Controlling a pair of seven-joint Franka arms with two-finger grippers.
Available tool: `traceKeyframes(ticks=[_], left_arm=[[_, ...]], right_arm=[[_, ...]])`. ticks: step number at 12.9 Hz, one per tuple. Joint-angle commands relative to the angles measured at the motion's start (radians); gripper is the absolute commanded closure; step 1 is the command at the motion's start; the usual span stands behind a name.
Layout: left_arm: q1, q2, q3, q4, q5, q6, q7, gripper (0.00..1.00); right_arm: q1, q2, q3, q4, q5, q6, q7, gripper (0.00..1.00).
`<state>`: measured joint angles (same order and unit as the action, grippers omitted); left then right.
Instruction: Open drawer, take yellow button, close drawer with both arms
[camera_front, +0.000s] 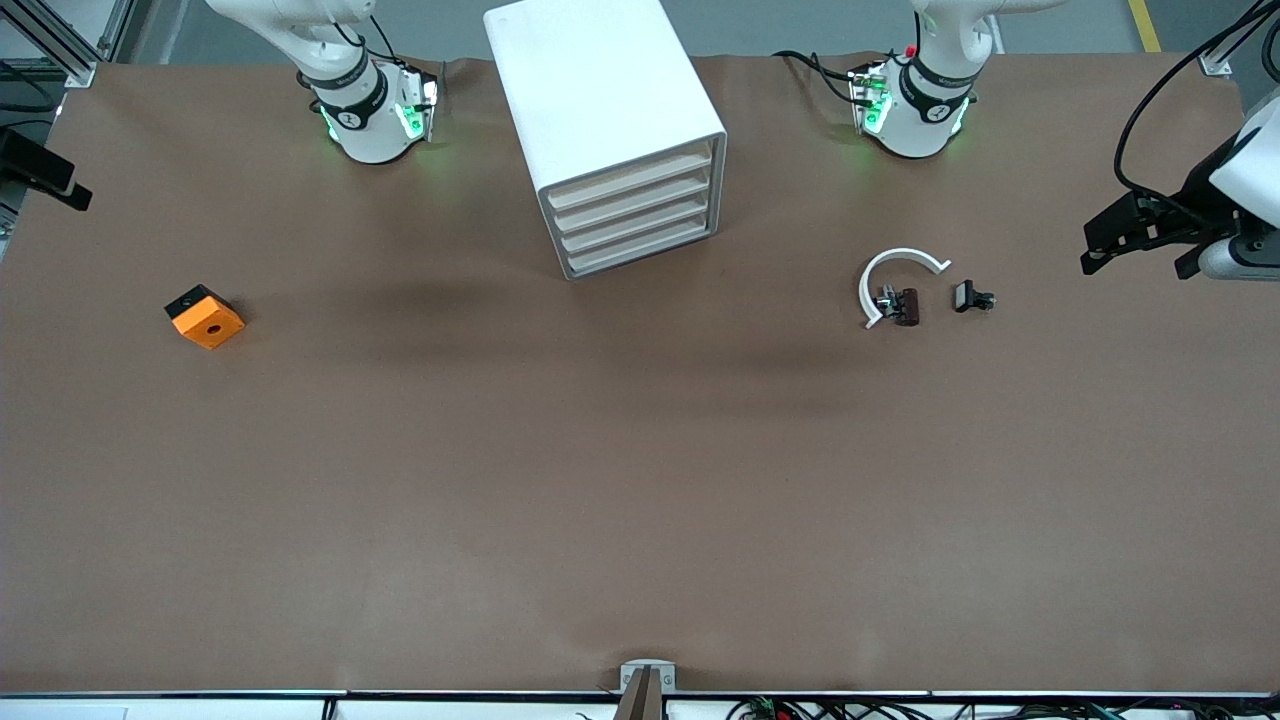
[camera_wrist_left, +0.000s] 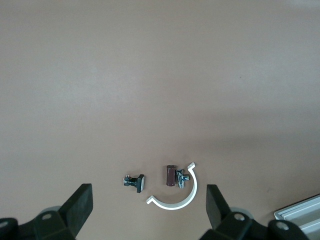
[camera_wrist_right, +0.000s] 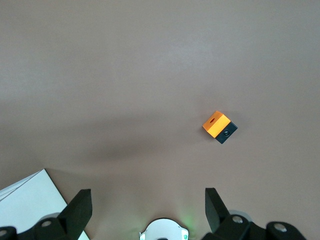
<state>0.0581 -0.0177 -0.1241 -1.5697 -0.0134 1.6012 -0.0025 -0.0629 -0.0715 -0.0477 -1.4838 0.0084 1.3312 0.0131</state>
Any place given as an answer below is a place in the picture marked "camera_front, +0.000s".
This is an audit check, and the white curved plastic strip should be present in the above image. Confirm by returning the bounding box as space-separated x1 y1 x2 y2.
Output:
858 247 953 331

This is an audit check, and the orange and black box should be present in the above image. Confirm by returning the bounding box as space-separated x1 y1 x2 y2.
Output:
164 284 246 351

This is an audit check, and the brown paper table mat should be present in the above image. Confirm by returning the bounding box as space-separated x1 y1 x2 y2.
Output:
0 52 1280 698

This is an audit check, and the aluminium frame profile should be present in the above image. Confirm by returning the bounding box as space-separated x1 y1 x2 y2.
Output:
0 0 136 89
1198 0 1280 78

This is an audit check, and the black left base cable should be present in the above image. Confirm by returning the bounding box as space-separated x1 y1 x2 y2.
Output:
772 48 863 109

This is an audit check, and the white table edge rail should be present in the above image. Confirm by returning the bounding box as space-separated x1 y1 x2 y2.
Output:
0 690 1280 720

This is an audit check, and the small grey metal bracket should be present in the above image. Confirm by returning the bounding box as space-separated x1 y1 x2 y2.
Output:
619 659 677 696

